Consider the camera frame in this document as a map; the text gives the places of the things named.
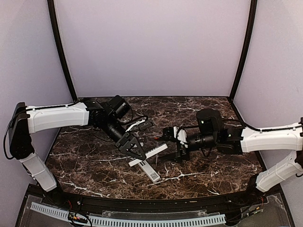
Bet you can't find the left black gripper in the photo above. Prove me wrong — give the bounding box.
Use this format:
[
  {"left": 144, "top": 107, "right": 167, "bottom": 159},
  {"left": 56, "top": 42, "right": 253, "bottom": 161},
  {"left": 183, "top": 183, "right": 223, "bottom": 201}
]
[{"left": 101, "top": 115, "right": 147, "bottom": 161}]

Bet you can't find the small white remote control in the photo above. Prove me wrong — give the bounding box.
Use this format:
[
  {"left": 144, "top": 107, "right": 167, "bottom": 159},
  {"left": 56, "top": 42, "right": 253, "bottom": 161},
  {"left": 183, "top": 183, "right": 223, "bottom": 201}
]
[{"left": 128, "top": 143, "right": 168, "bottom": 166}]

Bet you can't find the long white remote control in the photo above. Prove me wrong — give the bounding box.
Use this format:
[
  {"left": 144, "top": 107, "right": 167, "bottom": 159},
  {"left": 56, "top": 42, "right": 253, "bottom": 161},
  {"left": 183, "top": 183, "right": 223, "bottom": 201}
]
[{"left": 138, "top": 161, "right": 160, "bottom": 183}]

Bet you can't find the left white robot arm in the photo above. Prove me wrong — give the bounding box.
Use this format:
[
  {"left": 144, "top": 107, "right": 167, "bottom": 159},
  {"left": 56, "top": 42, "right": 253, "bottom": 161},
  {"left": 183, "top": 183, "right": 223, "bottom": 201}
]
[{"left": 3, "top": 95, "right": 146, "bottom": 206}]

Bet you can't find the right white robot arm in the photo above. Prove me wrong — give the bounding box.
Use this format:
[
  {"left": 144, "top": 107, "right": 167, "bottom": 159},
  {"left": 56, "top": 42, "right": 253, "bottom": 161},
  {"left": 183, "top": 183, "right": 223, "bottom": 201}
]
[{"left": 157, "top": 109, "right": 303, "bottom": 205}]

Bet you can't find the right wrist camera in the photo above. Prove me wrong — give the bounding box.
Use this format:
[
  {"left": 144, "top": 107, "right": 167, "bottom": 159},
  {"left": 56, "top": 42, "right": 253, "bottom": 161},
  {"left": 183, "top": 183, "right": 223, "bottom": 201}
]
[{"left": 160, "top": 126, "right": 187, "bottom": 145}]

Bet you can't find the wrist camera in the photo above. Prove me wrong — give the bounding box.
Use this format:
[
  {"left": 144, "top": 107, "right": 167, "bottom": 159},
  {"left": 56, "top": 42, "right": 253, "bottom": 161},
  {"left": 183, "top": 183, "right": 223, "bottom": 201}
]
[
  {"left": 126, "top": 120, "right": 153, "bottom": 132},
  {"left": 160, "top": 126, "right": 187, "bottom": 145}
]

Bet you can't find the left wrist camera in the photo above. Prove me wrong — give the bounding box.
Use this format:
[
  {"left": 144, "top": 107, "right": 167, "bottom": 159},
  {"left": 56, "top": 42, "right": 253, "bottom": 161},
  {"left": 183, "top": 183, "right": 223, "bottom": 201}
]
[{"left": 126, "top": 120, "right": 153, "bottom": 132}]

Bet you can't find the black front table rail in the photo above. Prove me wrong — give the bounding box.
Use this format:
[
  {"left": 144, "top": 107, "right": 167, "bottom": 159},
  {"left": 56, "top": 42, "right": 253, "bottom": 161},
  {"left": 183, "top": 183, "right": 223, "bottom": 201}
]
[{"left": 36, "top": 189, "right": 267, "bottom": 214}]

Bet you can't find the white slotted cable duct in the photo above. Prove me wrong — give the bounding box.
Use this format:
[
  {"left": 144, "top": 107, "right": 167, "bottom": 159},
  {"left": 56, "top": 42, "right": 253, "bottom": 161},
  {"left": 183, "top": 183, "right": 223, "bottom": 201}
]
[{"left": 30, "top": 202, "right": 226, "bottom": 227}]

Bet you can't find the left black frame post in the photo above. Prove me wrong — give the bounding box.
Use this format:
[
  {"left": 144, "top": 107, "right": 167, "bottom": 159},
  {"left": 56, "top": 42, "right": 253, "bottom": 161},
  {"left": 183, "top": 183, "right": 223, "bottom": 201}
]
[{"left": 47, "top": 0, "right": 78, "bottom": 101}]

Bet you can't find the black frame post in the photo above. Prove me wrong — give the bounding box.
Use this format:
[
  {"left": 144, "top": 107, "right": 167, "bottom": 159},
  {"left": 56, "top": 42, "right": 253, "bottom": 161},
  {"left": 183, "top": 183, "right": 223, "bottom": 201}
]
[
  {"left": 47, "top": 0, "right": 78, "bottom": 101},
  {"left": 229, "top": 0, "right": 258, "bottom": 103}
]

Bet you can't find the right black frame post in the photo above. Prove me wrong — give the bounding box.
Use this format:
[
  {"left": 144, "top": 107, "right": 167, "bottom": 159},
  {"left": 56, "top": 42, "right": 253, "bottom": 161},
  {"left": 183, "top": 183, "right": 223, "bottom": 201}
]
[{"left": 229, "top": 0, "right": 258, "bottom": 103}]

